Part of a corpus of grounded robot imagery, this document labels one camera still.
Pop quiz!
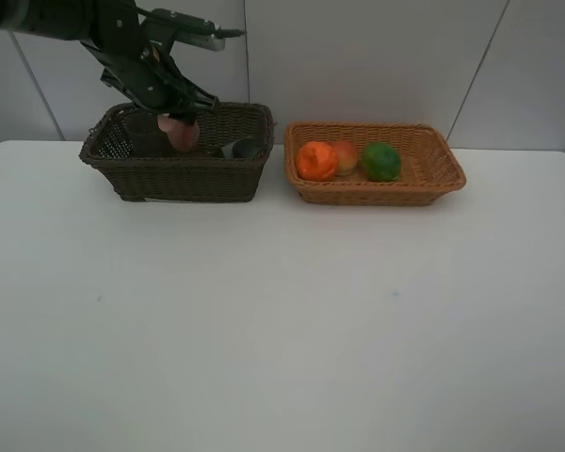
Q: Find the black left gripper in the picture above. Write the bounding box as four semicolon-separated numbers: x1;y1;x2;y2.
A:
82;40;218;124

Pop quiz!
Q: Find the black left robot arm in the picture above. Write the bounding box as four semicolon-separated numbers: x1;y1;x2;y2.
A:
0;0;245;124

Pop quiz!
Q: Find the light orange wicker basket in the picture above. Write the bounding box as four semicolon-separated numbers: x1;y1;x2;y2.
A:
284;121;466;206

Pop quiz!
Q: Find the grey green object in basket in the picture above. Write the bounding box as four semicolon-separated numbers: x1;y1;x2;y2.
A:
221;137;266;159

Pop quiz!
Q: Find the orange tangerine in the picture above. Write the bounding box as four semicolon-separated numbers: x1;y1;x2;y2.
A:
296;141;339;182

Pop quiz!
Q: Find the dark brown wicker basket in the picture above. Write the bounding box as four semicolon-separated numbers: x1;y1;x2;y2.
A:
80;103;274;203

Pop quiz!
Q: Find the green lime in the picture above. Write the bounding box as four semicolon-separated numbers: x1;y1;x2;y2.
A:
361;142;402;183

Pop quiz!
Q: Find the red yellow peach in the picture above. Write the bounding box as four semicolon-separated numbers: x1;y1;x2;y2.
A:
330;140;359;176

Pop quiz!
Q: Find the pink bottle white cap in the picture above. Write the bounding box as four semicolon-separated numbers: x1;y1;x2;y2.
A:
157;115;200;153

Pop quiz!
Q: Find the translucent purple plastic cup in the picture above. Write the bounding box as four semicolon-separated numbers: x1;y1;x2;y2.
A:
125;119;170;157

